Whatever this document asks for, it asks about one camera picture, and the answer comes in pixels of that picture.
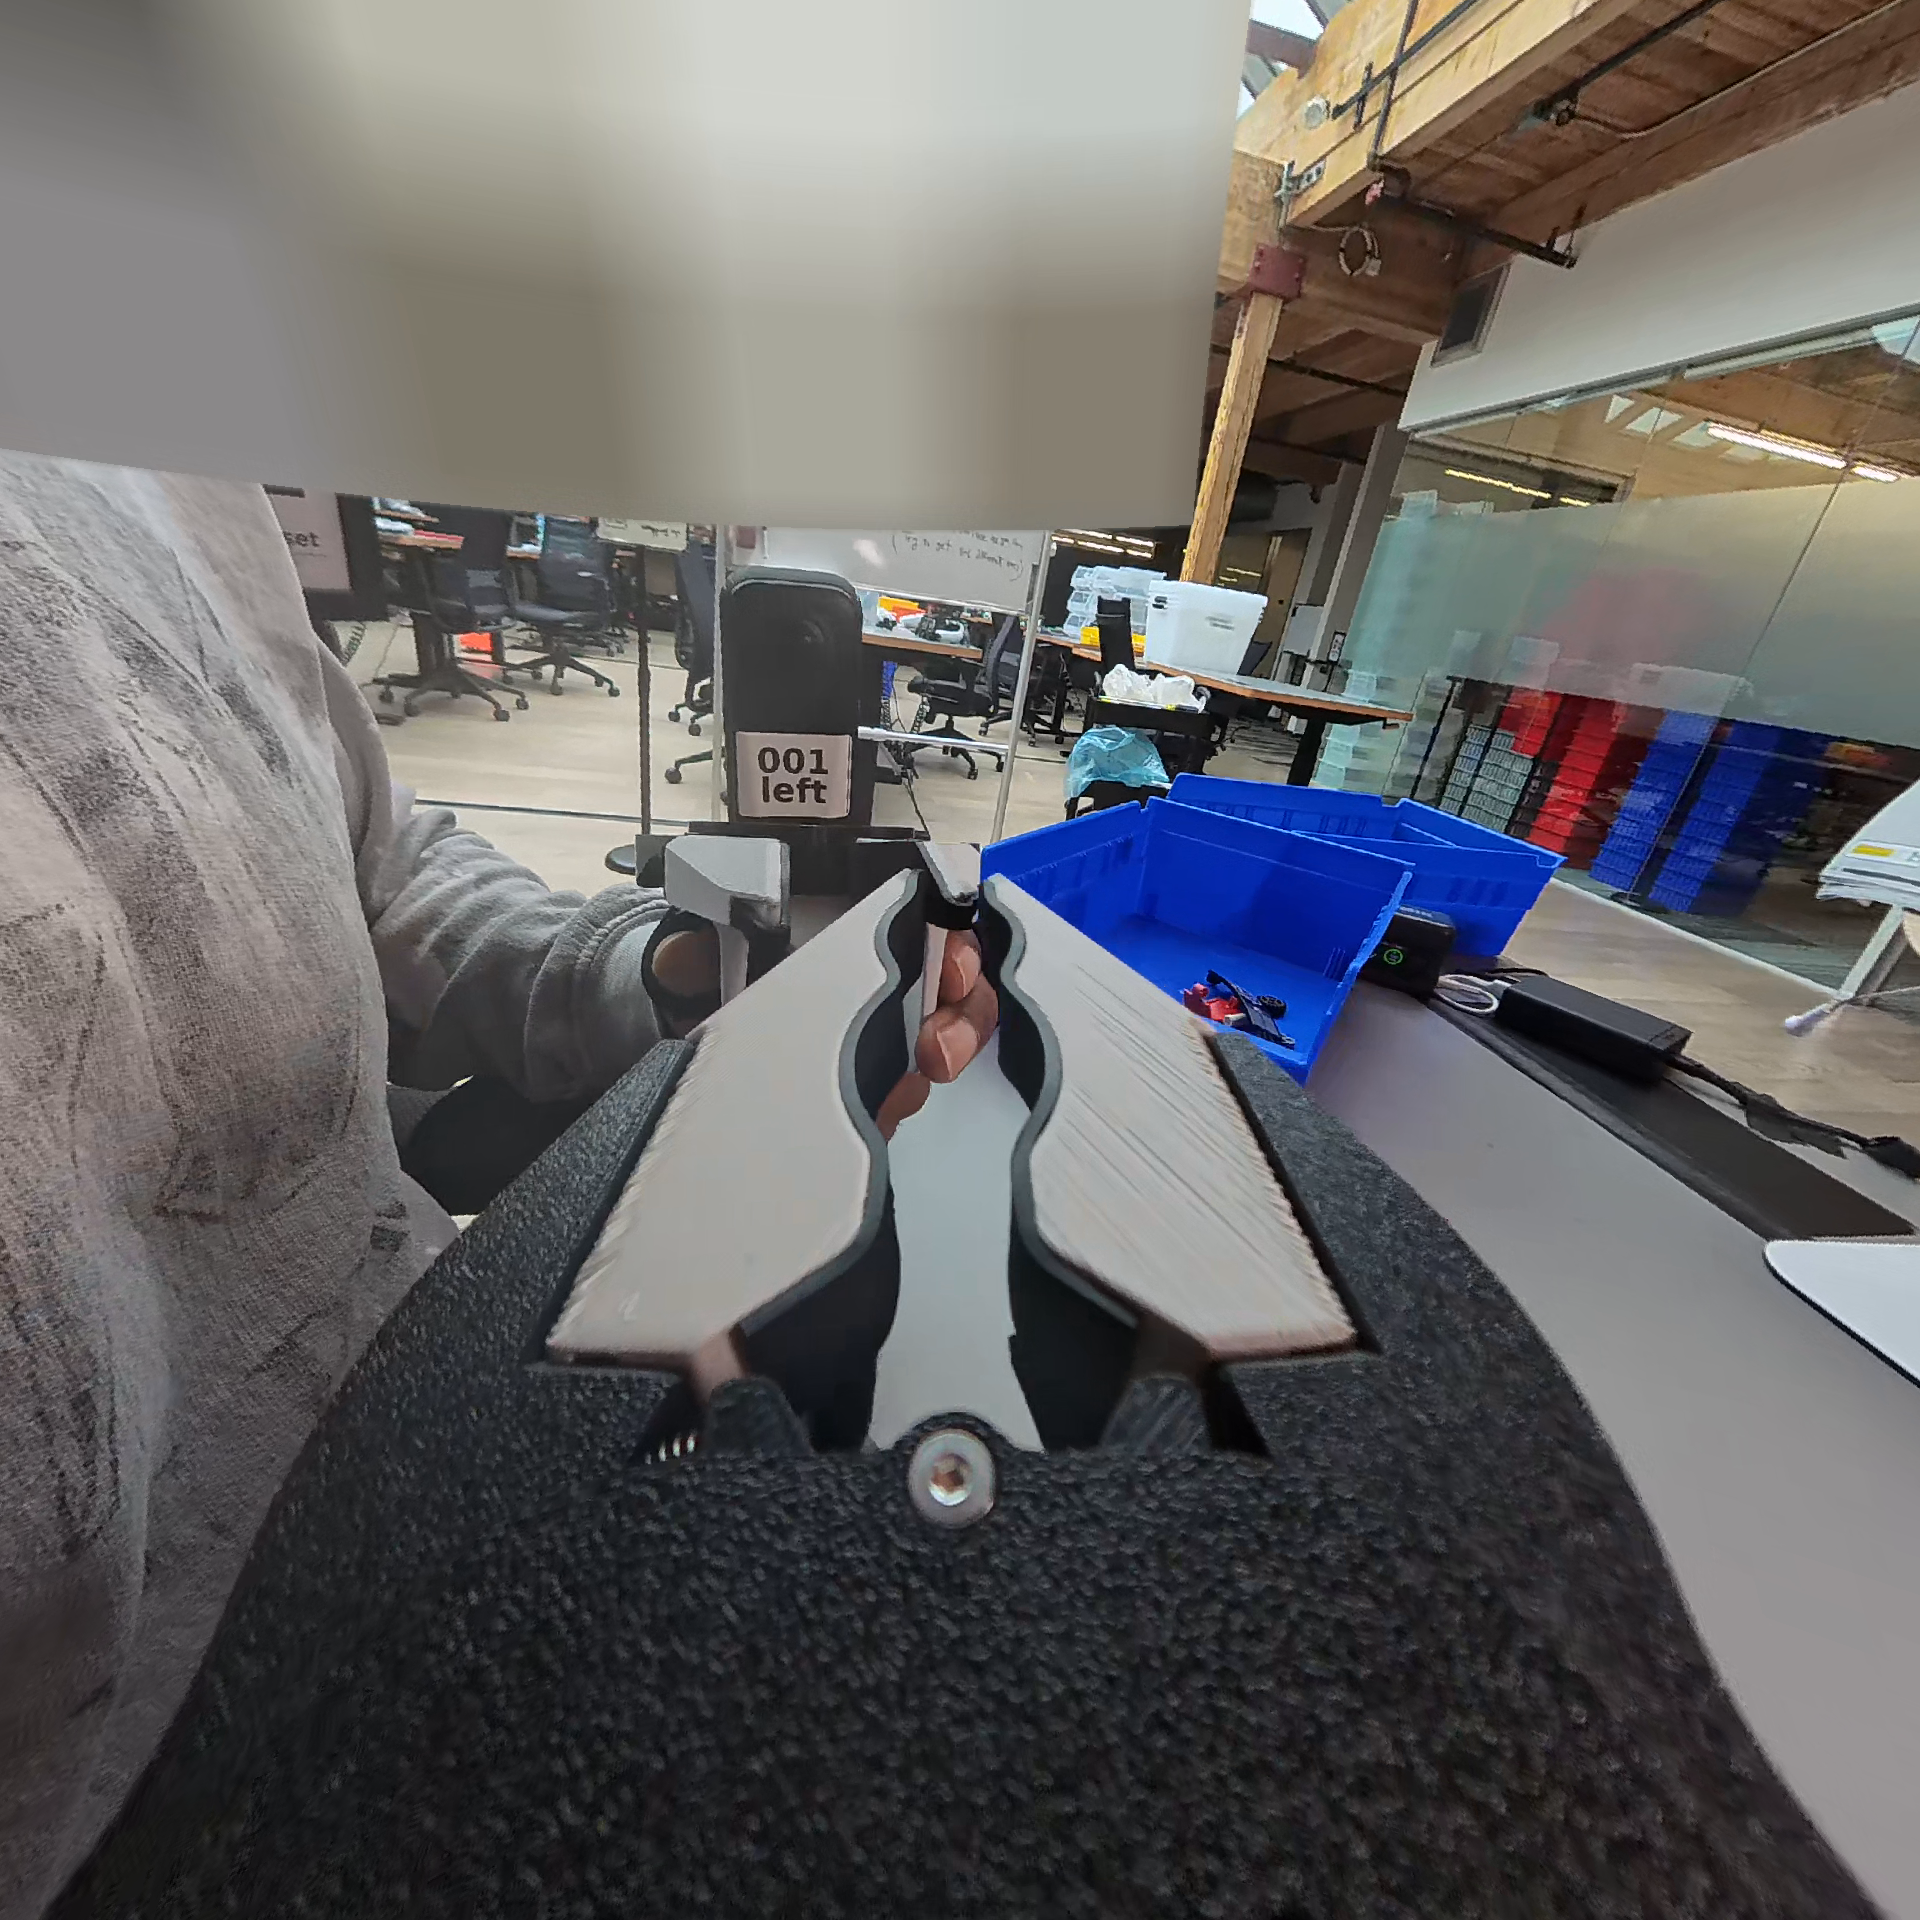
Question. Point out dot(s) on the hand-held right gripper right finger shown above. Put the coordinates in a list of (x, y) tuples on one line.
[(1170, 1169)]

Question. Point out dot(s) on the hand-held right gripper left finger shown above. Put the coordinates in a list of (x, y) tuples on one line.
[(720, 1185)]

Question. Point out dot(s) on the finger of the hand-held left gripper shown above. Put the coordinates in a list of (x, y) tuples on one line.
[(727, 884), (946, 871)]

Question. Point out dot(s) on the black toy brick pin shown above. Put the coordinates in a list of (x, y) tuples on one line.
[(952, 914)]

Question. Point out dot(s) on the person's left forearm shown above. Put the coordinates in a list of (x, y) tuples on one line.
[(495, 962)]

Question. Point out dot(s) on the wooden office desk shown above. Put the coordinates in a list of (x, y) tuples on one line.
[(931, 646), (1288, 692)]

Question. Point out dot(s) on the person's left hand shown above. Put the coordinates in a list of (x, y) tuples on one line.
[(952, 1021)]

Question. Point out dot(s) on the red toy brick piece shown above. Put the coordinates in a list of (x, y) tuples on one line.
[(1205, 1001)]

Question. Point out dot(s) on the black office chair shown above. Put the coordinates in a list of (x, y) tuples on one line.
[(455, 601), (961, 699), (568, 583)]

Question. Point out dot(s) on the black toy brick piece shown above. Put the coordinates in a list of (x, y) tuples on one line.
[(1254, 1012)]

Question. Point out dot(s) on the blue plastic bag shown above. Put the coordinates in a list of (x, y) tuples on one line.
[(1119, 762)]

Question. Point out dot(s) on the blue storage bin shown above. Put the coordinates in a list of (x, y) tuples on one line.
[(1156, 884), (1501, 884)]

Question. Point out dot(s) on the person's legs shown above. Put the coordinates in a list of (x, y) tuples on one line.
[(480, 1141)]

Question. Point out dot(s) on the white plastic bag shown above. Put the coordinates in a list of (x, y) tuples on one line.
[(1156, 688)]

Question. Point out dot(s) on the black cart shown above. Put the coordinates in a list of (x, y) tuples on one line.
[(1194, 736)]

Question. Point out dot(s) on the stack of clear storage boxes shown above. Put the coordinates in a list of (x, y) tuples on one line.
[(1112, 601)]

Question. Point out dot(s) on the black power bank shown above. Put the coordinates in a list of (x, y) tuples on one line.
[(1410, 948)]

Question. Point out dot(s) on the white storage box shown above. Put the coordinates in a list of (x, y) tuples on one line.
[(1207, 629)]

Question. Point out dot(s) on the black power adapter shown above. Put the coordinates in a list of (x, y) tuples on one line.
[(1590, 1025)]

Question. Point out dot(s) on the white sign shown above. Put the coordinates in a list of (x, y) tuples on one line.
[(306, 540)]

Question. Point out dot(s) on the wooden pillar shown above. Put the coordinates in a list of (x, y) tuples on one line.
[(1236, 422)]

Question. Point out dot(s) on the person's torso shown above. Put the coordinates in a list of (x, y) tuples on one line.
[(150, 901)]

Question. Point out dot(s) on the stacks of red blue bins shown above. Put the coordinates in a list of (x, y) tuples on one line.
[(1650, 795)]

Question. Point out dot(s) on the white mouse pad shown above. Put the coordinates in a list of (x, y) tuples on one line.
[(1860, 1298)]

